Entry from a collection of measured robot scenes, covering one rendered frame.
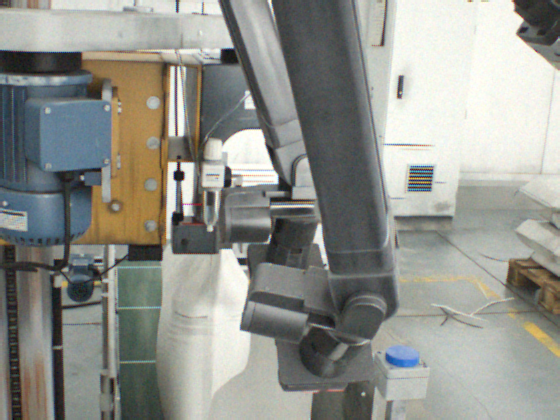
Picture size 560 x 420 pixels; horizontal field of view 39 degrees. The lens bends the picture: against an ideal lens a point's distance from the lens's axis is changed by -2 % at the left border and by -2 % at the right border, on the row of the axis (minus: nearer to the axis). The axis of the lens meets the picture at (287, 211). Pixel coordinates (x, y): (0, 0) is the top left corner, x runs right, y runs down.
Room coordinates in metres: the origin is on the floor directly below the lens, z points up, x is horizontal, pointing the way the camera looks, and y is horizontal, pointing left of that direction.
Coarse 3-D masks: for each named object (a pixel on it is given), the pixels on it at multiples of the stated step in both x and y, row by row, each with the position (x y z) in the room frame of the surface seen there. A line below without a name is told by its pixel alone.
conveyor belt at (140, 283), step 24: (120, 264) 2.98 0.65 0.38; (144, 264) 3.00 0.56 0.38; (120, 288) 2.72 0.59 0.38; (144, 288) 2.73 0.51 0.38; (120, 312) 2.49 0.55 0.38; (144, 312) 2.51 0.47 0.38; (120, 336) 2.30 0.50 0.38; (144, 336) 2.32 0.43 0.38; (120, 360) 2.13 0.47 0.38; (144, 360) 2.15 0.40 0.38; (120, 384) 1.98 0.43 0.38; (144, 384) 2.00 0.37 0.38; (144, 408) 1.86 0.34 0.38
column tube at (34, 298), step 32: (32, 0) 1.30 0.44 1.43; (0, 256) 1.29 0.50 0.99; (32, 256) 1.30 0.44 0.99; (0, 288) 1.29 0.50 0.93; (32, 288) 1.30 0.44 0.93; (0, 320) 1.29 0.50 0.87; (32, 320) 1.30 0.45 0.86; (0, 352) 1.29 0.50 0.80; (32, 352) 1.30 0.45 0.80; (0, 384) 1.29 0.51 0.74; (32, 384) 1.30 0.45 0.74; (0, 416) 1.29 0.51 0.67; (32, 416) 1.30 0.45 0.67
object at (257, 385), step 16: (256, 336) 1.26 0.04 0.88; (256, 352) 1.26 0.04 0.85; (272, 352) 0.97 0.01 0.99; (256, 368) 1.21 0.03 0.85; (272, 368) 0.96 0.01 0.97; (224, 384) 1.20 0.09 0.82; (240, 384) 1.18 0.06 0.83; (256, 384) 1.07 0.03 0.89; (272, 384) 0.96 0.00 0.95; (224, 400) 1.15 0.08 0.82; (240, 400) 1.12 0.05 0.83; (256, 400) 1.06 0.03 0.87; (272, 400) 0.95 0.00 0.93; (288, 400) 0.89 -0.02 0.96; (304, 400) 0.83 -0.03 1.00; (208, 416) 1.18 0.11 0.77; (224, 416) 1.09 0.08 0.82; (240, 416) 1.07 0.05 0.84; (256, 416) 1.04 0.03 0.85; (272, 416) 0.95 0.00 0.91; (288, 416) 0.89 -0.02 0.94; (304, 416) 0.82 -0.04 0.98
